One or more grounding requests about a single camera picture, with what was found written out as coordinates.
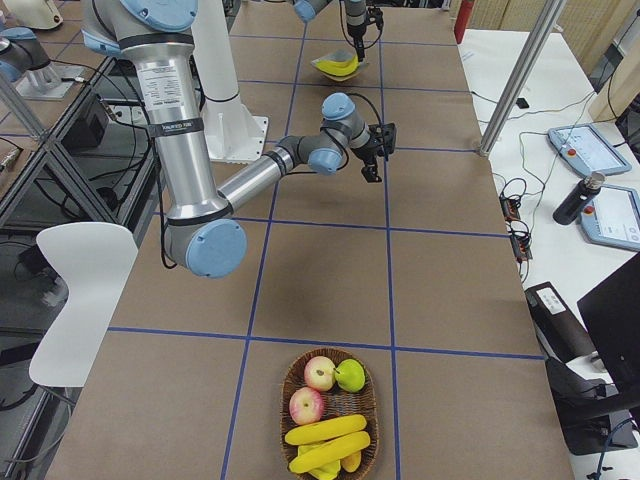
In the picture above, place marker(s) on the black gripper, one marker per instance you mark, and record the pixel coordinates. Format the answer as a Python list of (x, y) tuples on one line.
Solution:
[(358, 37), (365, 150)]

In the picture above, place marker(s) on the yellow plastic banana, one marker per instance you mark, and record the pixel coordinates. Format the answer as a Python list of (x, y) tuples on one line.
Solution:
[(337, 67)]

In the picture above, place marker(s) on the third robot arm grey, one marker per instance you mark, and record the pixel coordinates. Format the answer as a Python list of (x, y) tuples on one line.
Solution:
[(25, 62)]

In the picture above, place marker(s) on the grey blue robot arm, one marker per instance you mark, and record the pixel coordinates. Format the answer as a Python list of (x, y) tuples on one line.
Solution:
[(308, 10), (182, 56)]

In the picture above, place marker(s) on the grey square plate orange rim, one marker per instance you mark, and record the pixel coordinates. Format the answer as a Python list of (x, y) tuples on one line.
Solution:
[(342, 54)]

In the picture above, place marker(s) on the brown wicker basket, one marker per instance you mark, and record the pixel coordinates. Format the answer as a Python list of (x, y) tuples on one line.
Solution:
[(338, 403)]

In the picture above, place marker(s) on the yellow banana top in basket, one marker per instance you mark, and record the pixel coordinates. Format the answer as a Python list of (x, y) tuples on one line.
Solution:
[(325, 430)]

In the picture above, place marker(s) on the yellow banana in basket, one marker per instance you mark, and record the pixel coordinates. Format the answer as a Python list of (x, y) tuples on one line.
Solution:
[(325, 430), (332, 470), (329, 452)]

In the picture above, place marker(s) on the yellow banana middle in basket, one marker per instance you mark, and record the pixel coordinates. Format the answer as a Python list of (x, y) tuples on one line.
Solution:
[(329, 452)]

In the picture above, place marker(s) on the yellow banana bottom in basket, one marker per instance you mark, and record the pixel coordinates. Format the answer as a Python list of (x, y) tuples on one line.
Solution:
[(332, 470)]

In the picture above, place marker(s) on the red fire extinguisher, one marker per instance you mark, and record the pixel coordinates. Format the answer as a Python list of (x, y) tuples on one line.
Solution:
[(463, 16)]

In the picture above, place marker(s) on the orange circuit board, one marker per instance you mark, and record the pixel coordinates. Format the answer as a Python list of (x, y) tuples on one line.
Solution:
[(518, 231)]

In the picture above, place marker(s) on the black water bottle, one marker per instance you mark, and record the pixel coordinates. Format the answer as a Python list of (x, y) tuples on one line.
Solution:
[(581, 194)]

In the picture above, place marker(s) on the teach pendant far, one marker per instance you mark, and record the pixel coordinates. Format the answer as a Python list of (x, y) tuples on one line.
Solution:
[(585, 150)]

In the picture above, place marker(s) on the teach pendant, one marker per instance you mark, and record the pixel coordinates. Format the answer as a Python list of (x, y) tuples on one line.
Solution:
[(611, 218), (585, 150)]

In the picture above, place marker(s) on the green pear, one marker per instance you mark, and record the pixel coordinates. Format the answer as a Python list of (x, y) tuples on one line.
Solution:
[(350, 375)]

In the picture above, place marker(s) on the red apple upper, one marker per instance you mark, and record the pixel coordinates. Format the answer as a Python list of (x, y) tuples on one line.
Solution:
[(319, 373)]

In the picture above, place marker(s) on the red apple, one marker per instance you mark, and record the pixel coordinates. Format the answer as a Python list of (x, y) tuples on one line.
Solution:
[(306, 406), (319, 373)]

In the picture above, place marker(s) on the teach pendant near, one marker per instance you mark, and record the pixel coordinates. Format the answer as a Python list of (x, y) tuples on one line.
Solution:
[(611, 218)]

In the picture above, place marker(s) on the black box with label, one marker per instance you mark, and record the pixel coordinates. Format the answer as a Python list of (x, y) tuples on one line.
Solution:
[(560, 328)]

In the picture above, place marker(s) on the red apple lower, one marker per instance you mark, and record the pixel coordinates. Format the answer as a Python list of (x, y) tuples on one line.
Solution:
[(306, 406)]

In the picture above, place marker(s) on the black monitor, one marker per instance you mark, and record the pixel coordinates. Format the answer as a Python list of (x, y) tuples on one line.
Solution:
[(610, 312)]

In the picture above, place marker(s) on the white chair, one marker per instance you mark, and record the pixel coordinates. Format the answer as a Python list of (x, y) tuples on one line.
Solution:
[(94, 259)]

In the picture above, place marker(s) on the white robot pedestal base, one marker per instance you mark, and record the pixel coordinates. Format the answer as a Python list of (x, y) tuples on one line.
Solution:
[(232, 133)]

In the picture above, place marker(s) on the aluminium frame post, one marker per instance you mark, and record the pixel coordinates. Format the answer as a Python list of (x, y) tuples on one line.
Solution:
[(525, 62)]

